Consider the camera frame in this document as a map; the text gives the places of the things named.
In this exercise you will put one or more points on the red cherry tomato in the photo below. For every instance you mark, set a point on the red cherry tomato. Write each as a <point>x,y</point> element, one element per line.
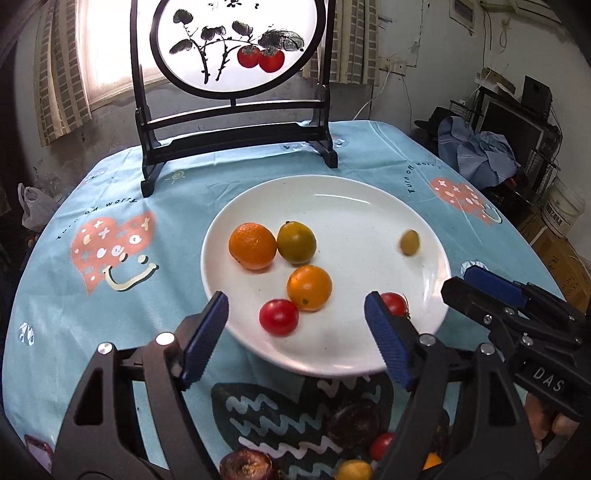
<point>396,303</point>
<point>278,317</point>
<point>381,445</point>

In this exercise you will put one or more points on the green orange mandarin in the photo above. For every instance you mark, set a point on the green orange mandarin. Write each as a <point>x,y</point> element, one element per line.
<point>296,242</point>

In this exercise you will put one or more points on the dark computer monitor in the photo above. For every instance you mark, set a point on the dark computer monitor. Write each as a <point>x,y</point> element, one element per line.
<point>512,122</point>

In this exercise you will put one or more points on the red smartphone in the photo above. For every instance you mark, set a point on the red smartphone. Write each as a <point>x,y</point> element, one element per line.
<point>39,450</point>

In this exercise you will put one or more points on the bright window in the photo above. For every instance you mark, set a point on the bright window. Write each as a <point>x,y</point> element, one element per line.
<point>111,41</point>

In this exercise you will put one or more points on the yellow tomato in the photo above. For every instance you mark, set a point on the yellow tomato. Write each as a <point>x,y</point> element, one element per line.
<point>353,470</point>

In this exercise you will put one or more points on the black speaker box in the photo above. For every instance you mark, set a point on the black speaker box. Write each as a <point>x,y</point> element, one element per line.
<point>536,94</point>

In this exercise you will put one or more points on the blue crumpled clothing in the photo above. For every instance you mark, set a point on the blue crumpled clothing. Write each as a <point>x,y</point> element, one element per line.
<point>480,152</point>

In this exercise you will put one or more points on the cardboard box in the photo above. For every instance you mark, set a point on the cardboard box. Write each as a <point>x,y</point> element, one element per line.
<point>565,263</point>

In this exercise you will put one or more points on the black hat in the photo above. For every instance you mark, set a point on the black hat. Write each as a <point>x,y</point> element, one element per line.
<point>431,122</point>

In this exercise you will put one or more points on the small green olive fruit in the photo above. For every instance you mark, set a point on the small green olive fruit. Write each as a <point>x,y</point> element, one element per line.
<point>409,242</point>

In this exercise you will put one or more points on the dark brown round fruit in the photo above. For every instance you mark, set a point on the dark brown round fruit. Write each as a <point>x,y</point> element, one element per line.
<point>353,420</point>
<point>247,466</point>

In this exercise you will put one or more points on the white electrical wall box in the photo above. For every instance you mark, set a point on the white electrical wall box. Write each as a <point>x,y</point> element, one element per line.
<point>461,13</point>

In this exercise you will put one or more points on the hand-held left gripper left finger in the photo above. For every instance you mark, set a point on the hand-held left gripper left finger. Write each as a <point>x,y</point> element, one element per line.
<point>205,339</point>

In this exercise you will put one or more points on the small orange tomato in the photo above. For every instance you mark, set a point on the small orange tomato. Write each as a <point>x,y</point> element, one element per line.
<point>432,461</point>

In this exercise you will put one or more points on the white wall socket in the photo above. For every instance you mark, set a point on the white wall socket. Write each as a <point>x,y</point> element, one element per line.
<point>391,65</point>

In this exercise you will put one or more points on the white plastic bag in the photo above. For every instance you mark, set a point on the white plastic bag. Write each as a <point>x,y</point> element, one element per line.
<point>34,205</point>

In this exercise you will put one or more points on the checked beige curtain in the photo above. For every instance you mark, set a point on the checked beige curtain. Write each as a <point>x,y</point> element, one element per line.
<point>351,41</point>
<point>60,74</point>

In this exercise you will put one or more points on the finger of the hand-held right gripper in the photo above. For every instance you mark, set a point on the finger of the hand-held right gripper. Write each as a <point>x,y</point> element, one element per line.
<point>466,297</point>
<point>494,281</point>

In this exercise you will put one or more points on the white oval plate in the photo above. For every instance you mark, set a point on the white oval plate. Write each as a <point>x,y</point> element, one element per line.
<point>351,217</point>

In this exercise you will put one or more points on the black framed persimmon table screen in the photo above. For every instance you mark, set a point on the black framed persimmon table screen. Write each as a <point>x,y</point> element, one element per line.
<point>231,134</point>

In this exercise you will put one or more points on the person's right hand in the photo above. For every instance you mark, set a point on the person's right hand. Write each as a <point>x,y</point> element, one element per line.
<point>542,420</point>

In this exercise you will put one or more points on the white plastic bucket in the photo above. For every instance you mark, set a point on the white plastic bucket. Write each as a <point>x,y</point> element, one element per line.
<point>563,207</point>

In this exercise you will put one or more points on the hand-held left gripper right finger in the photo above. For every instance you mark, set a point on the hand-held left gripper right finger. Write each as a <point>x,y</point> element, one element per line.
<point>388,341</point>

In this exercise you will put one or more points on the light blue printed tablecloth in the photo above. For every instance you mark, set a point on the light blue printed tablecloth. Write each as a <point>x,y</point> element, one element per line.
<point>115,323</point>

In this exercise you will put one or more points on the white air conditioner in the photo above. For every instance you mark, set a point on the white air conditioner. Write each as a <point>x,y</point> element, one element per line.
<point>521,7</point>

